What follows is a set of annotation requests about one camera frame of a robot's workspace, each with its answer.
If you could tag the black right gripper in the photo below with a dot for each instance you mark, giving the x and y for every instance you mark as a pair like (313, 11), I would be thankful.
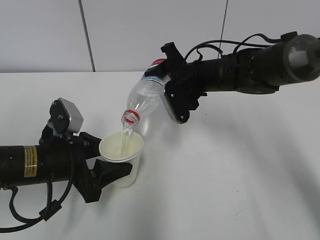
(183, 73)

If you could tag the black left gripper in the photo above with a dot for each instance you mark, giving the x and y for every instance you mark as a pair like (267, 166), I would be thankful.
(66, 157)

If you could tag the white paper cup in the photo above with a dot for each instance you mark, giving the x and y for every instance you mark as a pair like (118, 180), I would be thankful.
(110, 149)

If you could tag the clear water bottle red label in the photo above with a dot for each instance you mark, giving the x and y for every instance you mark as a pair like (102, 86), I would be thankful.
(143, 99)

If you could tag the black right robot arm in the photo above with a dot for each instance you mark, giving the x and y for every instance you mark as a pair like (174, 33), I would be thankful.
(249, 69)

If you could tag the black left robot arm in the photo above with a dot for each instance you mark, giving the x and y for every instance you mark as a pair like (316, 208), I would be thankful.
(22, 165)

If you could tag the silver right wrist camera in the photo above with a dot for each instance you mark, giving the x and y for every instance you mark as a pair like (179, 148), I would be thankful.
(178, 103)

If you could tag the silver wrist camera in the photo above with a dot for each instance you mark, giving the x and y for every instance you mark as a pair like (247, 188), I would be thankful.
(65, 117)
(178, 103)

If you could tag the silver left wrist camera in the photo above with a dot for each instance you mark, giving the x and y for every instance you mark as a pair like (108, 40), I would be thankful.
(65, 117)

